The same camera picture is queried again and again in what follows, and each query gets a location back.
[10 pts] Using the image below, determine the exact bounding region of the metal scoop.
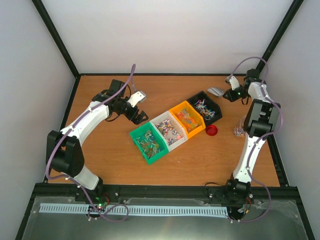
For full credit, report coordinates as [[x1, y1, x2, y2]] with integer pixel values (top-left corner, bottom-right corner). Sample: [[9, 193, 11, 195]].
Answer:
[[207, 87, 225, 97]]

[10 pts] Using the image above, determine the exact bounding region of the green candy bin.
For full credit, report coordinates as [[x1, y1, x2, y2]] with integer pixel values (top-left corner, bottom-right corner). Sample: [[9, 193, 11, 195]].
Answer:
[[129, 122, 169, 165]]

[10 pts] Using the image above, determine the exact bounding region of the white candy bin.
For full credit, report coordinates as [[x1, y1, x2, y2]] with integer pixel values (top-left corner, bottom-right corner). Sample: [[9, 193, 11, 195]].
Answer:
[[150, 111, 188, 152]]

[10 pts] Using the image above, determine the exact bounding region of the black candy bin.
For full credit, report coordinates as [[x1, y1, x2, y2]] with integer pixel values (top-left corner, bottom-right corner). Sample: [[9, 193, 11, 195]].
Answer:
[[187, 91, 223, 127]]

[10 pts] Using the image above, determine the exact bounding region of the clear plastic jar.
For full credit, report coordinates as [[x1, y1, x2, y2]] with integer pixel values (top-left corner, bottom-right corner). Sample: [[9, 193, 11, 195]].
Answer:
[[233, 116, 246, 138]]

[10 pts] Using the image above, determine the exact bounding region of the red jar lid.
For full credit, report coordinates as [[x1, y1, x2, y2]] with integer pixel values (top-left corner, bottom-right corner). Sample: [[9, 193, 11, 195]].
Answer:
[[205, 124, 218, 137]]

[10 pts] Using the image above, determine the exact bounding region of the orange candy bin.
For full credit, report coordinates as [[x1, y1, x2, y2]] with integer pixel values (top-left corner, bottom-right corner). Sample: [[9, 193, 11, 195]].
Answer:
[[169, 100, 206, 139]]

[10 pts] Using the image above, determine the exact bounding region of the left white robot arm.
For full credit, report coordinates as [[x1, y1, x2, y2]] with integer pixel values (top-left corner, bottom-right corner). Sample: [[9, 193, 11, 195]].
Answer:
[[45, 79, 149, 202]]

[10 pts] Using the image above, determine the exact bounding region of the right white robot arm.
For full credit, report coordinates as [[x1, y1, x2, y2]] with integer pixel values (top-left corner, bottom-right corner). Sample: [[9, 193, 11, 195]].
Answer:
[[222, 68, 283, 204]]

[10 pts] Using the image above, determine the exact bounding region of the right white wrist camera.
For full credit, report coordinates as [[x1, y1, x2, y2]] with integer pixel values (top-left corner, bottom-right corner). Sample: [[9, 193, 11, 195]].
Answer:
[[225, 75, 240, 91]]

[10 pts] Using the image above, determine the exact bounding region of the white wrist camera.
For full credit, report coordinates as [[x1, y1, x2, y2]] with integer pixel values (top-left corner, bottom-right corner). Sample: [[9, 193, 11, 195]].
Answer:
[[225, 75, 240, 91], [127, 91, 147, 107]]

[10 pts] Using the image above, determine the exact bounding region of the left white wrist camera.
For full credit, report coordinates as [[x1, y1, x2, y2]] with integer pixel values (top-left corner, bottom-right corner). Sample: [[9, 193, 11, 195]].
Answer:
[[127, 91, 147, 107]]

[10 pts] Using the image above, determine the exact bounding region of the light blue cable duct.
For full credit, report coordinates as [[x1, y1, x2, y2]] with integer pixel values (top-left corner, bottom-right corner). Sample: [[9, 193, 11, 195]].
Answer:
[[38, 203, 228, 218]]

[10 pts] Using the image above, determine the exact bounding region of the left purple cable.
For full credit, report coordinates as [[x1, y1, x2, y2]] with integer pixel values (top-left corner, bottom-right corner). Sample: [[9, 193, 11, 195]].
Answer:
[[45, 63, 137, 223]]

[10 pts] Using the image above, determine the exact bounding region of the right black frame post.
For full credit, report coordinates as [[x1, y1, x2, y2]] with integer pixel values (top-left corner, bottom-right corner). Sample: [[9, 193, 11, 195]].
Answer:
[[256, 0, 304, 73]]

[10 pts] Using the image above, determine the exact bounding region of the black frame post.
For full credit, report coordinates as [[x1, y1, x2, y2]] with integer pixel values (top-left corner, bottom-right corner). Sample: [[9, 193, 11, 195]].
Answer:
[[256, 0, 304, 73], [32, 0, 80, 79]]

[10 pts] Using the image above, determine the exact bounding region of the left black frame post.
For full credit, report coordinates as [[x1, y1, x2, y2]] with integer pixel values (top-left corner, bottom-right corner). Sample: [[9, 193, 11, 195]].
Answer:
[[32, 0, 80, 79]]

